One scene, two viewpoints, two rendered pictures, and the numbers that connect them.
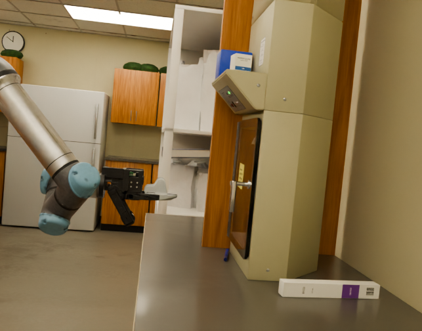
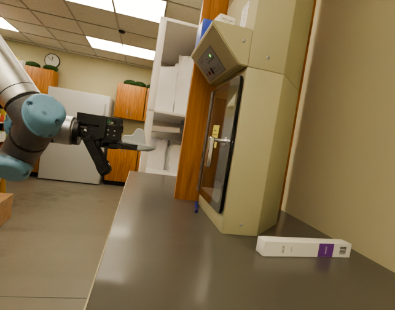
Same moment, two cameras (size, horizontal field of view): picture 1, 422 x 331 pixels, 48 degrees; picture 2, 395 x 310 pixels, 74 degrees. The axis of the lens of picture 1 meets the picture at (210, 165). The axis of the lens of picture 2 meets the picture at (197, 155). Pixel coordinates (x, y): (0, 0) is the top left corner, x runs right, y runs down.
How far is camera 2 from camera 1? 0.59 m
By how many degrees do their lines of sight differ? 5
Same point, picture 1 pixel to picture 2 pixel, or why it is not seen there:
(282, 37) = not seen: outside the picture
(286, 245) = (259, 202)
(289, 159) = (268, 117)
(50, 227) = (5, 171)
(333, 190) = not seen: hidden behind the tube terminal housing
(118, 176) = (94, 122)
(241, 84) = (226, 37)
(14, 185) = (47, 152)
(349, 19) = not seen: hidden behind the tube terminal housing
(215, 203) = (187, 162)
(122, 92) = (122, 98)
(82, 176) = (39, 109)
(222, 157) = (196, 123)
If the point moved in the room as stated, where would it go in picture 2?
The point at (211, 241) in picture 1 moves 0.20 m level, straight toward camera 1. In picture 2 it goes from (182, 194) to (182, 206)
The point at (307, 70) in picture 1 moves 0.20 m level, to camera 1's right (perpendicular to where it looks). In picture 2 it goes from (290, 31) to (357, 44)
